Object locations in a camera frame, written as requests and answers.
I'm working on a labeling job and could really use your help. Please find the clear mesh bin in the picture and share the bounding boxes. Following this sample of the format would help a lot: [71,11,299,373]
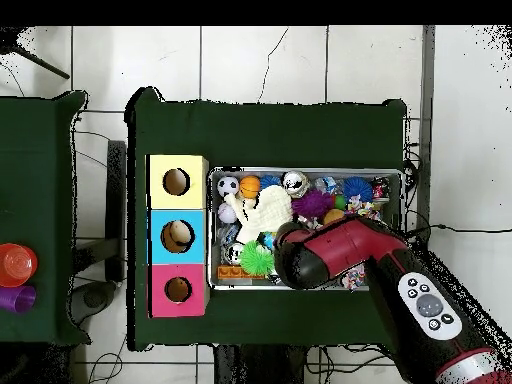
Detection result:
[208,166,405,291]

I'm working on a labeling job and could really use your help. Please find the wooden box with three holes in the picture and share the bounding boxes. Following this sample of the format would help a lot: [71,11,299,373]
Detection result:
[146,153,211,319]

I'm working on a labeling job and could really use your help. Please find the cream knitted cloth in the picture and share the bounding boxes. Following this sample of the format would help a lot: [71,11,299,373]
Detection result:
[222,184,296,245]

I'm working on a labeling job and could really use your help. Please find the small orange basketball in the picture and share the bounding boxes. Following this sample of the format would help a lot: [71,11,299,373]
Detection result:
[239,174,263,200]

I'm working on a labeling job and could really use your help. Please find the small soccer ball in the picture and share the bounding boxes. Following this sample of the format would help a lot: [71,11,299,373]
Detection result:
[216,175,241,198]

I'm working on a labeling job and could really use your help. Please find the green fuzzy toy with eyes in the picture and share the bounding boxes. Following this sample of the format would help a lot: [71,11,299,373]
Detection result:
[239,240,277,277]

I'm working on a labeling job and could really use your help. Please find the purple spiky ball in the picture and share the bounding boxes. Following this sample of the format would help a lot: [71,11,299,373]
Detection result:
[291,189,334,220]

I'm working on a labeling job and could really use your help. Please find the orange toy block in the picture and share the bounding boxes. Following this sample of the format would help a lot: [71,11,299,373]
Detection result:
[215,264,248,281]

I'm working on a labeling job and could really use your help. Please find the orange foam ball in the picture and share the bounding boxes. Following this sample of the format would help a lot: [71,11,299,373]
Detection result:
[323,207,347,225]

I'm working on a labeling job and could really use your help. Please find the blue spiky ball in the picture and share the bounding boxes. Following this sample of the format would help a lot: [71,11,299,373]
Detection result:
[342,175,375,203]

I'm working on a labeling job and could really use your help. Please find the colourful patterned cloth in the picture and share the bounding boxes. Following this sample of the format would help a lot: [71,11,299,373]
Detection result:
[339,198,385,289]

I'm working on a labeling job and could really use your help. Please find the green cloth side table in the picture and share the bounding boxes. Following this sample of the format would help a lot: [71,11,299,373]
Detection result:
[0,87,91,348]

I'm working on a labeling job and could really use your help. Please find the red round container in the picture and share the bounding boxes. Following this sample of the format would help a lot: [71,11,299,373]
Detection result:
[0,243,39,289]

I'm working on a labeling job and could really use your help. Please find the purple plastic cup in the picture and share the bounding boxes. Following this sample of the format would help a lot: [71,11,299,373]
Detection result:
[0,285,38,313]

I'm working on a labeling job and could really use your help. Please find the black tripod leg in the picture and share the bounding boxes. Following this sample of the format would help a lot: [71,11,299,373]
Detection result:
[0,27,72,81]

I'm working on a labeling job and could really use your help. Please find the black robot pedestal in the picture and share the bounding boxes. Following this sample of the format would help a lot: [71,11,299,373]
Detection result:
[212,343,321,384]

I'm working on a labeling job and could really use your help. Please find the black floor cable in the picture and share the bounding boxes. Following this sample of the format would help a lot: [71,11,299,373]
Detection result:
[406,223,512,240]

